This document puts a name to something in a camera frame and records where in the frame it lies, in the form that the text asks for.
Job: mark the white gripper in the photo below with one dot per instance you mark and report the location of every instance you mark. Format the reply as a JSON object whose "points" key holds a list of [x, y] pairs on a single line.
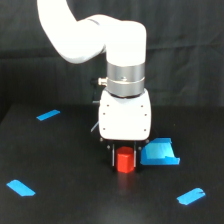
{"points": [[125, 119]]}

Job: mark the red hexagonal block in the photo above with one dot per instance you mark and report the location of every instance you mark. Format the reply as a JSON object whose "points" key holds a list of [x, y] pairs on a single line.
{"points": [[125, 159]]}

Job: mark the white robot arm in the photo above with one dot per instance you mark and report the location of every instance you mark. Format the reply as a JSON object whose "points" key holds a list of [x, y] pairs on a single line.
{"points": [[77, 41]]}

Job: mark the blue tray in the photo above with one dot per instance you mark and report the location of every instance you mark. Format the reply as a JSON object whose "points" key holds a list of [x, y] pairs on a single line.
{"points": [[159, 152]]}

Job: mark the blue tape strip back left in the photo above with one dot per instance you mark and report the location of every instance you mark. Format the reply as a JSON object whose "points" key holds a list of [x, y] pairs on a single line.
{"points": [[48, 115]]}

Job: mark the blue tape strip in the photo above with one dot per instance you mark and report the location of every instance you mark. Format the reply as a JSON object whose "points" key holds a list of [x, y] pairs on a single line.
{"points": [[20, 188], [48, 115], [191, 196]]}

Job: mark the blue tape strip front right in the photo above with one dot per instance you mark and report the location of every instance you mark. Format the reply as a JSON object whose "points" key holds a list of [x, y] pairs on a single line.
{"points": [[191, 196]]}

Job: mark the blue tape strip front left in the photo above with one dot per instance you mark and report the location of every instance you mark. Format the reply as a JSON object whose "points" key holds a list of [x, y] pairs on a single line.
{"points": [[20, 188]]}

